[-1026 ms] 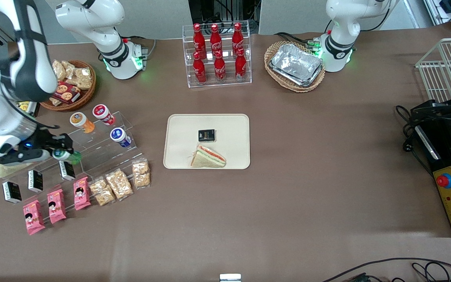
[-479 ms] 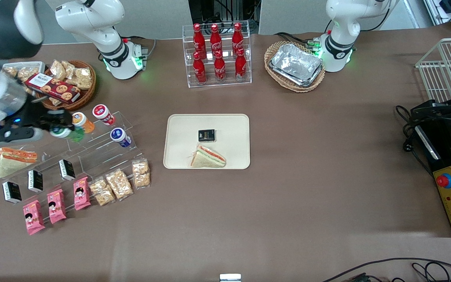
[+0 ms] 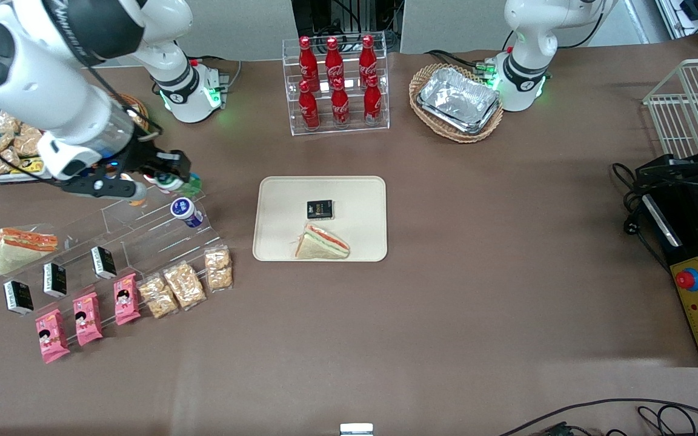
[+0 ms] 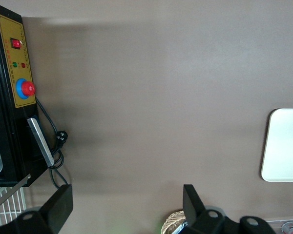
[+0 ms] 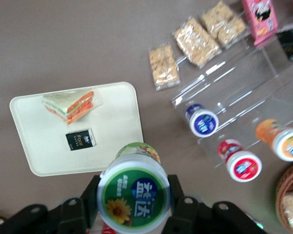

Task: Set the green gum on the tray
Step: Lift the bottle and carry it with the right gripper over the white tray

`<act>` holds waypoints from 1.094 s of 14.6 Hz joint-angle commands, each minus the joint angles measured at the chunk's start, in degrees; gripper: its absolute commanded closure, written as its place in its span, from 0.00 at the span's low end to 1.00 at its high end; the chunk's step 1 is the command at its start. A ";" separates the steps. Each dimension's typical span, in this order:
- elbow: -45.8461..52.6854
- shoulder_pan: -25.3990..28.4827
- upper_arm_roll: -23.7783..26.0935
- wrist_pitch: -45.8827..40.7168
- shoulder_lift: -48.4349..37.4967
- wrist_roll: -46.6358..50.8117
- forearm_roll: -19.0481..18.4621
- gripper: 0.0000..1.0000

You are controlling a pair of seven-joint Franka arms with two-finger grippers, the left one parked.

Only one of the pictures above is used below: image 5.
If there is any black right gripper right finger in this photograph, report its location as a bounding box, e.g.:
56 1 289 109
164 174 268 234

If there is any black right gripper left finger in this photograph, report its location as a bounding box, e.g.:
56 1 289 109
0 175 102 234

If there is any green gum bottle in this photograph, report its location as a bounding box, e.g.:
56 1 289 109
96 142 171 234

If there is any beige plastic tray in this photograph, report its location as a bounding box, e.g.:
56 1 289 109
9 81 145 177

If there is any red gum bottle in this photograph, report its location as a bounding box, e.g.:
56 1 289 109
217 138 263 183

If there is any blue gum bottle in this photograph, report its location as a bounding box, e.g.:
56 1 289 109
185 104 219 138

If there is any orange gum bottle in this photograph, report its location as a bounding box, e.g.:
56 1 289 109
255 118 293 162

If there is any black tissue pack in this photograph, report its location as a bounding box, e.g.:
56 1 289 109
65 128 97 152
276 22 293 62

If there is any round wicker snack basket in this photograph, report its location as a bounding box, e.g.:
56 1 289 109
275 161 293 233

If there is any wrapped triangle sandwich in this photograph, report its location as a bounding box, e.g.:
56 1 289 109
42 90 104 125

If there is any clear acrylic stepped display stand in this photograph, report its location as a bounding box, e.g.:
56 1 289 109
171 21 293 169

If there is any peanut brittle bag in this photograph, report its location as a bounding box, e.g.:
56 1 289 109
148 43 181 92
200 0 248 47
172 17 222 69

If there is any brown table cover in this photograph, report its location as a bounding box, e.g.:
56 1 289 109
0 0 293 234

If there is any pink snack box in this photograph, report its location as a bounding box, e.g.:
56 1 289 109
241 0 279 47

